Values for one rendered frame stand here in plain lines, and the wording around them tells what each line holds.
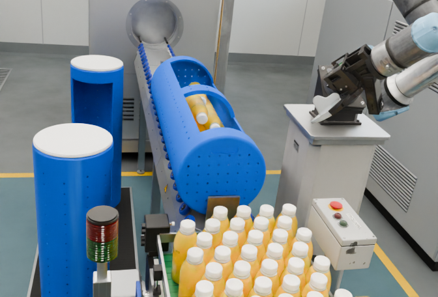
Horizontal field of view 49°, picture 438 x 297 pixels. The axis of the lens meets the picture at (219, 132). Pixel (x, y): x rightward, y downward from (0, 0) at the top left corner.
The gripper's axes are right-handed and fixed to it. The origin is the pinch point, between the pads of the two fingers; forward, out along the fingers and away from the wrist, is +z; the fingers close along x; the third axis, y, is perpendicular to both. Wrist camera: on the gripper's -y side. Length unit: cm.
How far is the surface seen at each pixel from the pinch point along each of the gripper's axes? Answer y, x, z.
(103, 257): 19, 57, 21
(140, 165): -14, -100, 235
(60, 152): 39, 14, 82
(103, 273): 16, 57, 27
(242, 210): -8.3, 17.6, 31.1
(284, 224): -17.7, 17.6, 23.1
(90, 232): 25, 55, 19
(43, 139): 46, 10, 91
